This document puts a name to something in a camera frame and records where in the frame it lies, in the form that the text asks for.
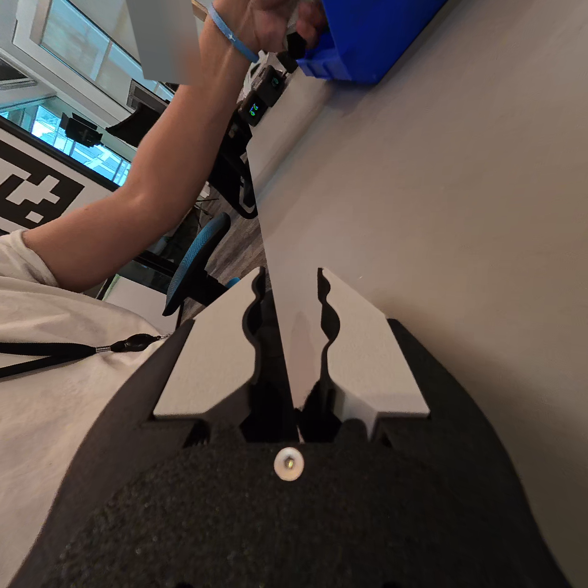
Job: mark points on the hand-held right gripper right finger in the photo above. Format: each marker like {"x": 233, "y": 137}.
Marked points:
{"x": 372, "y": 367}

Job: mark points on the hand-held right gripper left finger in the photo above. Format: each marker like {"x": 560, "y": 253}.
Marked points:
{"x": 206, "y": 367}

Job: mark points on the blue plastic storage bin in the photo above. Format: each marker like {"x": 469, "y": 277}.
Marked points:
{"x": 376, "y": 41}

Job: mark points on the person's left forearm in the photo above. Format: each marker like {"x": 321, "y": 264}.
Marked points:
{"x": 160, "y": 183}

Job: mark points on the person's left hand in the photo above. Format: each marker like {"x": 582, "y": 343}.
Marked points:
{"x": 271, "y": 20}

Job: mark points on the black device with green light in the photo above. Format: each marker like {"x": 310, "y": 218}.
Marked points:
{"x": 252, "y": 110}
{"x": 273, "y": 85}

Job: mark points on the blue wristband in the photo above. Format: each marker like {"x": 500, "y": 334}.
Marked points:
{"x": 234, "y": 39}

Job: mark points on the blue office chair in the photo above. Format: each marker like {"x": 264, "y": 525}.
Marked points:
{"x": 197, "y": 257}

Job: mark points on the black box light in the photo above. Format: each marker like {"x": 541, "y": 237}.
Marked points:
{"x": 81, "y": 131}

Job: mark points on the printed marker sign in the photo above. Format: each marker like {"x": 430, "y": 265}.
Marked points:
{"x": 36, "y": 193}

